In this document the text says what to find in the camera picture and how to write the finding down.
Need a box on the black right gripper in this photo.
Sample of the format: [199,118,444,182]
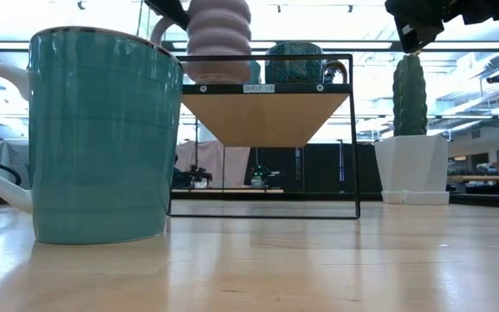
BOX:
[383,0,499,54]

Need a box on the ribbed purple mug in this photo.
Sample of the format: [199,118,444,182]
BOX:
[148,0,253,86]

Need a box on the dark speckled mug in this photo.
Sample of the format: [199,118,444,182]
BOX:
[265,41,349,85]

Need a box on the teal blue mug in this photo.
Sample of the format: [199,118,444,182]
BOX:
[0,25,185,246]

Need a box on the green cactus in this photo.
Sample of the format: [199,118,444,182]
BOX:
[391,51,429,138]

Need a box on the pale pink curtain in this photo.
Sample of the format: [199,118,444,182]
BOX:
[175,140,250,190]

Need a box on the white hexagonal planter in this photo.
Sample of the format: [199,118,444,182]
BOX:
[373,133,450,194]

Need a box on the long wooden workbench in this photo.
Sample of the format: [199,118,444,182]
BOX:
[448,162,499,196]

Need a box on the black partition panel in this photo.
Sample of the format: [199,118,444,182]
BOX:
[249,142,383,194]

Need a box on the white cloth cover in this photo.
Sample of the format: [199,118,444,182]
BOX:
[0,140,30,190]

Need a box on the wooden shelf black metal frame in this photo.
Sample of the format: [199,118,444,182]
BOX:
[166,52,362,221]

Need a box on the black metal rig frame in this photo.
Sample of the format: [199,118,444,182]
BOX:
[0,185,499,209]

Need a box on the thick black hose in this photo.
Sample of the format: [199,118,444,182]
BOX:
[0,158,23,187]

